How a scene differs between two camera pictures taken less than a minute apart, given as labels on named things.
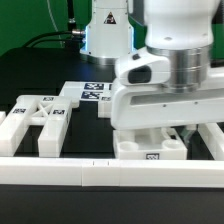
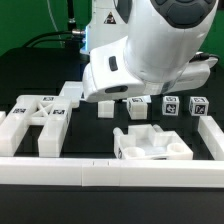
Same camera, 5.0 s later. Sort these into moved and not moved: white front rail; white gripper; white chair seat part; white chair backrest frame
Moved: white gripper
Not moved: white front rail; white chair backrest frame; white chair seat part
